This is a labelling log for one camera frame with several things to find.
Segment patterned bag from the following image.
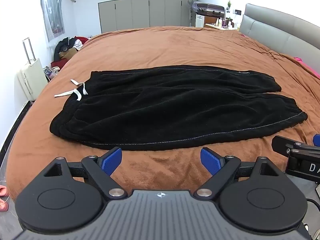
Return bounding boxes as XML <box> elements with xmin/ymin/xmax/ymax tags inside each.
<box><xmin>44</xmin><ymin>66</ymin><xmax>61</xmax><ymax>81</ymax></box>

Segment brown blanket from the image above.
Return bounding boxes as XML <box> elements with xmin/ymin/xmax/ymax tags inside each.
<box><xmin>5</xmin><ymin>26</ymin><xmax>320</xmax><ymax>203</ymax></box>

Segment pink cloth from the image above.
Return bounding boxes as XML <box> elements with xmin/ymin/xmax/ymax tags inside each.
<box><xmin>294</xmin><ymin>57</ymin><xmax>320</xmax><ymax>79</ymax></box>

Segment grey padded headboard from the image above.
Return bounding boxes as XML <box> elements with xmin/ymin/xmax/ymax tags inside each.
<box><xmin>239</xmin><ymin>3</ymin><xmax>320</xmax><ymax>63</ymax></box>

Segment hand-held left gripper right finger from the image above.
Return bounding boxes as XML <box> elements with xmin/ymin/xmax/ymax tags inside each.
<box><xmin>196</xmin><ymin>147</ymin><xmax>280</xmax><ymax>199</ymax></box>

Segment cardboard box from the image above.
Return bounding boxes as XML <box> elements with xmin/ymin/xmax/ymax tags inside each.
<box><xmin>58</xmin><ymin>48</ymin><xmax>79</xmax><ymax>60</ymax></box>

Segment white suitcase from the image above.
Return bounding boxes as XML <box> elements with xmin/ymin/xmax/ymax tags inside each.
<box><xmin>17</xmin><ymin>37</ymin><xmax>48</xmax><ymax>102</ymax></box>

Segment black jacket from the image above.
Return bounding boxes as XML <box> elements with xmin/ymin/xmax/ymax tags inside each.
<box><xmin>54</xmin><ymin>37</ymin><xmax>76</xmax><ymax>60</ymax></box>

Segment bottles on desk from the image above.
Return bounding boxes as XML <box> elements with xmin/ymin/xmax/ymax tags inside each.
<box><xmin>217</xmin><ymin>17</ymin><xmax>235</xmax><ymax>28</ymax></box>

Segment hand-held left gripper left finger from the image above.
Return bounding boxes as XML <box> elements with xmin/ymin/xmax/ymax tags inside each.
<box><xmin>43</xmin><ymin>147</ymin><xmax>127</xmax><ymax>199</ymax></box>

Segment purple suitcase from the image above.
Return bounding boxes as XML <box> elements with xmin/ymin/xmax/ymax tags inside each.
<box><xmin>192</xmin><ymin>2</ymin><xmax>225</xmax><ymax>18</ymax></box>

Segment wooden desk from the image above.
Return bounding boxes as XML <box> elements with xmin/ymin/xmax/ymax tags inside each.
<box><xmin>204</xmin><ymin>22</ymin><xmax>240</xmax><ymax>31</ymax></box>

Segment black pants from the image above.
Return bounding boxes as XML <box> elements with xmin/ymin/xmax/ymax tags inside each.
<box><xmin>49</xmin><ymin>65</ymin><xmax>308</xmax><ymax>152</ymax></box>

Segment white cabinet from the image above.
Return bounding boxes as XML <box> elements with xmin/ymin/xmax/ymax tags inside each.
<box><xmin>195</xmin><ymin>14</ymin><xmax>206</xmax><ymax>28</ymax></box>

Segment standing fan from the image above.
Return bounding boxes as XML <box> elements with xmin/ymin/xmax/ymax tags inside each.
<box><xmin>187</xmin><ymin>0</ymin><xmax>200</xmax><ymax>27</ymax></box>

